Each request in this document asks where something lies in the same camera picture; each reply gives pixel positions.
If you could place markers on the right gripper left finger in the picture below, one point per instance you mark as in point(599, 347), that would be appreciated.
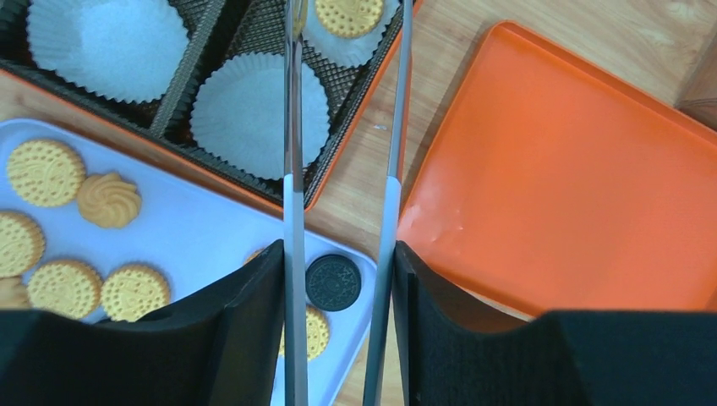
point(217, 346)

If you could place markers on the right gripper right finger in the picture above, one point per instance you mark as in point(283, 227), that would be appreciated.
point(455, 350)

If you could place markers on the metal tongs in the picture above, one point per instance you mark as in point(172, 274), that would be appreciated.
point(296, 373)

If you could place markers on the round yellow biscuit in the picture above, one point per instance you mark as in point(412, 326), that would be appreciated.
point(22, 243)
point(133, 291)
point(318, 332)
point(349, 18)
point(67, 287)
point(252, 255)
point(45, 173)

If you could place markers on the black sandwich cookie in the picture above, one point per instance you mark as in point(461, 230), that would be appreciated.
point(333, 283)

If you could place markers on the orange cookie box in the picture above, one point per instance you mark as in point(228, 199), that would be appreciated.
point(198, 86)

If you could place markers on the lavender cookie tray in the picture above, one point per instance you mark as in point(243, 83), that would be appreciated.
point(189, 234)

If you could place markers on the swirl butter cookie top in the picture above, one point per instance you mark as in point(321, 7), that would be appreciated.
point(108, 201)

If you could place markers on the swirl butter cookie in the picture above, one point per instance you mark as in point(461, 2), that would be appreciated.
point(108, 201)
point(13, 294)

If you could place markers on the orange box lid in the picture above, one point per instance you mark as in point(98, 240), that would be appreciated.
point(553, 184)

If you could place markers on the white paper cup liner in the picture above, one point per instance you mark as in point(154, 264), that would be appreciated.
point(238, 114)
point(127, 51)
point(342, 51)

